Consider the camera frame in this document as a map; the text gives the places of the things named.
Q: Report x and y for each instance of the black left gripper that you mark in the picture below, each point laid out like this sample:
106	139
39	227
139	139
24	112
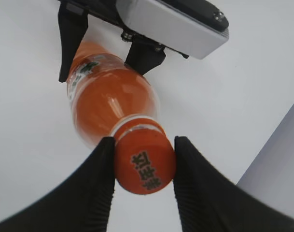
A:
144	54

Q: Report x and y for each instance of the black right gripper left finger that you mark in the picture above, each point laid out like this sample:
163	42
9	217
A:
82	203

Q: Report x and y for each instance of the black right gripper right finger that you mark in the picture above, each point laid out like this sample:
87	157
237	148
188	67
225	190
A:
208	202

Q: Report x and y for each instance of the orange soda bottle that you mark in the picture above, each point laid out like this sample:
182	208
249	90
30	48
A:
108	98

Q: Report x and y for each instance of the orange bottle cap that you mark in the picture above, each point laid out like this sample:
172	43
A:
144	161

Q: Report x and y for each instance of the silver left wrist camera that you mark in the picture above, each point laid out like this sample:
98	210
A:
192	27

